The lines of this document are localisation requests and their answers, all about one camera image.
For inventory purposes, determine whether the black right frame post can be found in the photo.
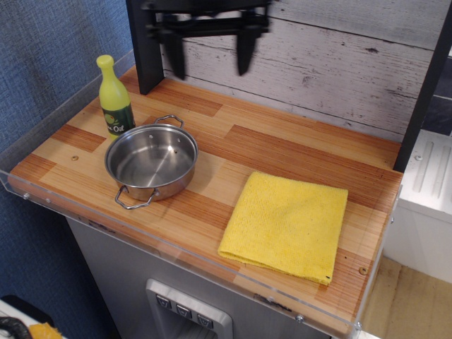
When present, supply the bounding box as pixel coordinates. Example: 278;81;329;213
393;1;451;173

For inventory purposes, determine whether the yellow cloth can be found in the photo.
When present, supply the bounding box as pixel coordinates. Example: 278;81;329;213
218;172;348;285

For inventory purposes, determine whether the yellow olive oil bottle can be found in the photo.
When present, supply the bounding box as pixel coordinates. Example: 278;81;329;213
96;54;136;138

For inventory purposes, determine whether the black frame post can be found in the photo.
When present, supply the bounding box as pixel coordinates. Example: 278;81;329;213
126;0;165;95
393;1;451;173

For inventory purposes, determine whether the black and yellow object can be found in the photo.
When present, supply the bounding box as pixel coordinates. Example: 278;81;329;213
1;295;64;338

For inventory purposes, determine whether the stainless steel pot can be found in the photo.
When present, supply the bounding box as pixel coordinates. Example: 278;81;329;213
105;114;198;210

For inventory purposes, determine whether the black left frame post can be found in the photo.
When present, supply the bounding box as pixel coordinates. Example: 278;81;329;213
126;0;165;95

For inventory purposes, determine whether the clear acrylic table guard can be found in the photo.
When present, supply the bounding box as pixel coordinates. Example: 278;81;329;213
2;64;401;338

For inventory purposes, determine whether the white toy sink unit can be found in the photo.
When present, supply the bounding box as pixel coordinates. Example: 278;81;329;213
383;130;451;283

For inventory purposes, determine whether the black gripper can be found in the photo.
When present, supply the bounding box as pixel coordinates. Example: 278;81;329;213
141;0;272;80

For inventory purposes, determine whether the grey toy fridge cabinet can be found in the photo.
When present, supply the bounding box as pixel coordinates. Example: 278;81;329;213
69;220;328;338

